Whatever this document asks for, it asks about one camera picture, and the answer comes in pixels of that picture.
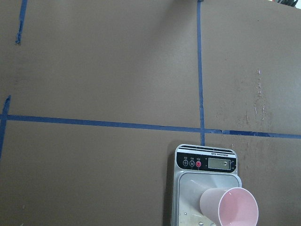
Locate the silver digital kitchen scale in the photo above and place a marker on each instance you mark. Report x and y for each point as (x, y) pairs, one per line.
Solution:
(197, 169)

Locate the brown paper table cover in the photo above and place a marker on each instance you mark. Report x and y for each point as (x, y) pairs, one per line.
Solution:
(95, 96)

